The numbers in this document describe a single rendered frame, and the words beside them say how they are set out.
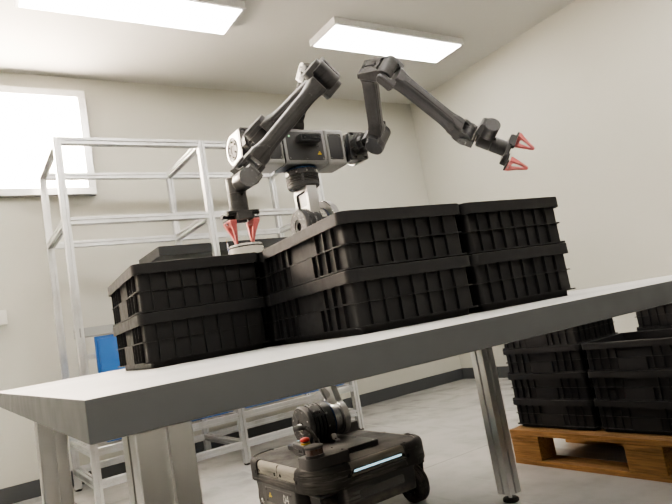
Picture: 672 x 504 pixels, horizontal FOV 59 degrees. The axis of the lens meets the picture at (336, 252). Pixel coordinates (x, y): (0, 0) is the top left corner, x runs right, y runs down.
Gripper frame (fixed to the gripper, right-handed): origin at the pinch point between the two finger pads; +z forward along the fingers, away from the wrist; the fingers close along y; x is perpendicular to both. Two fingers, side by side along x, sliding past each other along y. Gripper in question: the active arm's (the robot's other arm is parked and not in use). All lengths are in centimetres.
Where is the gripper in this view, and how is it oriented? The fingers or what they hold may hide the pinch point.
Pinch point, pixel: (244, 242)
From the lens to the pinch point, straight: 176.4
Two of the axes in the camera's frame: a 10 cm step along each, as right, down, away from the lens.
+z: 1.8, 9.8, -1.1
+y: 8.7, -1.0, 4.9
